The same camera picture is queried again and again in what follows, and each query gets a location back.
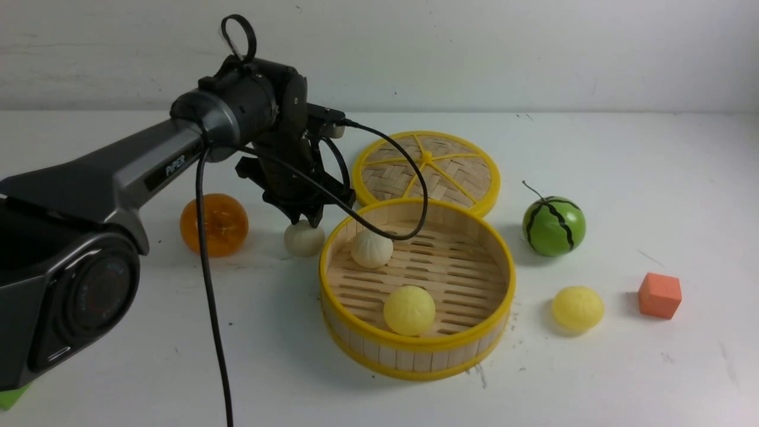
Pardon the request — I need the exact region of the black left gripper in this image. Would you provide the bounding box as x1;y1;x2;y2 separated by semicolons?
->
235;130;356;229

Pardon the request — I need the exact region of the white bun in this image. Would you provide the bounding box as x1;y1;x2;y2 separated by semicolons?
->
283;219;326;257
350;230;394;269

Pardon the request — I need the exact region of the yellow bun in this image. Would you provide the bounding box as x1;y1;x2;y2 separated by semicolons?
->
383;285;436;337
551;286;605;333

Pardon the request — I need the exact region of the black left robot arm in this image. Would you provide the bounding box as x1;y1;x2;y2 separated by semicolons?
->
1;57;345;391

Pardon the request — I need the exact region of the woven bamboo steamer lid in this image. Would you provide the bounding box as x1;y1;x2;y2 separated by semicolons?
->
350;130;501;217

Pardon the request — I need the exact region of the bamboo steamer tray yellow rim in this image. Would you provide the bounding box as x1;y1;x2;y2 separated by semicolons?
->
319;200;516;381

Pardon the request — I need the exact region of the orange toy tangerine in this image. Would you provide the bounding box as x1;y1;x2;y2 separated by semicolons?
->
179;193;248;257

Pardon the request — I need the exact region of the green toy watermelon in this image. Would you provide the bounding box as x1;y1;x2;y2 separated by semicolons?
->
521;181;586;257

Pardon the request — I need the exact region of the green foam block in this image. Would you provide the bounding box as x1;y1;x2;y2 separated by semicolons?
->
0;384;31;412

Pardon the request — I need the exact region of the orange foam cube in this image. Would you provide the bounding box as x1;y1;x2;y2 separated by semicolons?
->
637;272;681;321

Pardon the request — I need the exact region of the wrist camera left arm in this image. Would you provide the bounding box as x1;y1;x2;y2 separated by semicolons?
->
307;103;346;139

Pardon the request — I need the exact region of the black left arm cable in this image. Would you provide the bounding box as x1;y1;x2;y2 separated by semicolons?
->
194;119;429;427

